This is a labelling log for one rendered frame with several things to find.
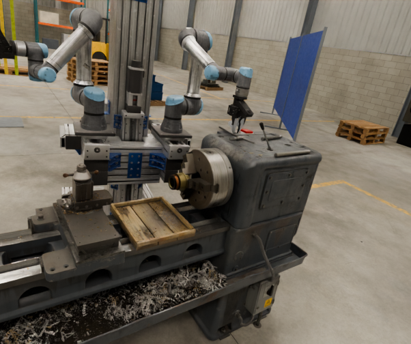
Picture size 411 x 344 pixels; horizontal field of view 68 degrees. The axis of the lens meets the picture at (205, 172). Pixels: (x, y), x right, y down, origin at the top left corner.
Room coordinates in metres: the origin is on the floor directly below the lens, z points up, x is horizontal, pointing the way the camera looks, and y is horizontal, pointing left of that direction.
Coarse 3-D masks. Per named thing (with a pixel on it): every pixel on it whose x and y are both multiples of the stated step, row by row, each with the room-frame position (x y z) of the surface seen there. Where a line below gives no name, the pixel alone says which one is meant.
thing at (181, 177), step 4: (180, 172) 1.42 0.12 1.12; (172, 176) 1.36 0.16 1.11; (176, 176) 1.37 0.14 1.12; (180, 176) 1.37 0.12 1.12; (184, 176) 1.38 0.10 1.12; (188, 176) 1.41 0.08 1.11; (168, 180) 1.39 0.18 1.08; (172, 180) 1.40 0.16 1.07; (176, 180) 1.35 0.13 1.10; (180, 180) 1.35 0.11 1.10; (184, 180) 1.37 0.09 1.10; (172, 184) 1.39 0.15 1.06; (176, 184) 1.34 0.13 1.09; (180, 184) 1.35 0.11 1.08; (184, 184) 1.36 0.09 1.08; (172, 188) 1.35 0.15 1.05; (176, 188) 1.35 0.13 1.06; (180, 188) 1.36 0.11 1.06; (184, 188) 1.37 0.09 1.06
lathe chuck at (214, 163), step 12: (204, 156) 1.42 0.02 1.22; (216, 156) 1.44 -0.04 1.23; (204, 168) 1.41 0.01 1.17; (216, 168) 1.38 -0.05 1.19; (216, 180) 1.35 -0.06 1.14; (228, 180) 1.39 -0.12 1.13; (192, 192) 1.46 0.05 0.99; (204, 192) 1.38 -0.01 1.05; (216, 192) 1.35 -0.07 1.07; (192, 204) 1.45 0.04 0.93; (204, 204) 1.37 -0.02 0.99; (216, 204) 1.38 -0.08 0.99
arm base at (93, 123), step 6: (84, 114) 1.74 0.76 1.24; (90, 114) 1.72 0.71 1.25; (96, 114) 1.73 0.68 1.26; (102, 114) 1.76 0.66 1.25; (84, 120) 1.72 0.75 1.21; (90, 120) 1.71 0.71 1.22; (96, 120) 1.73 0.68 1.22; (102, 120) 1.76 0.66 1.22; (84, 126) 1.71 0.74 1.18; (90, 126) 1.70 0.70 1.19; (96, 126) 1.72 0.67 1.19; (102, 126) 1.74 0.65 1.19
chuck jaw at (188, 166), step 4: (192, 152) 1.51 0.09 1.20; (184, 156) 1.49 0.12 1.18; (188, 156) 1.48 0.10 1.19; (192, 156) 1.49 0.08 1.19; (184, 160) 1.48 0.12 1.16; (188, 160) 1.47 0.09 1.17; (192, 160) 1.48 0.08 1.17; (184, 164) 1.44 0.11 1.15; (188, 164) 1.45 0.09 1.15; (192, 164) 1.47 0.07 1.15; (184, 168) 1.43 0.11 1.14; (188, 168) 1.44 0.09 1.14; (192, 168) 1.45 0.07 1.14; (184, 172) 1.42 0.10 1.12; (188, 172) 1.43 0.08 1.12; (192, 172) 1.44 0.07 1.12; (196, 172) 1.46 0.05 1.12
